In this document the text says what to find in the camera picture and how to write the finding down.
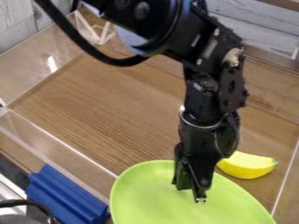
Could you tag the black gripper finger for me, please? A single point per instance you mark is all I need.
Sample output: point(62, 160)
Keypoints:
point(182, 179)
point(201, 173)

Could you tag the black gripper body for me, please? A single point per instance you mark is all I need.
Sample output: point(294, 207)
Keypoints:
point(207, 143)

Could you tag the yellow toy banana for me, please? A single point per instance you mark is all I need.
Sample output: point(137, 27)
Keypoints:
point(247, 166)

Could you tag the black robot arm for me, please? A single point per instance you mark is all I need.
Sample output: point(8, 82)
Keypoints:
point(178, 29)

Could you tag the green plate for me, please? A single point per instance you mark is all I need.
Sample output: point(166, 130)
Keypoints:
point(145, 199)

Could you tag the blue plastic block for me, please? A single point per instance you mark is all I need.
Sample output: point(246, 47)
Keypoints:
point(72, 204)

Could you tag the clear acrylic corner bracket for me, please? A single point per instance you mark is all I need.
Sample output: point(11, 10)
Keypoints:
point(98, 34)

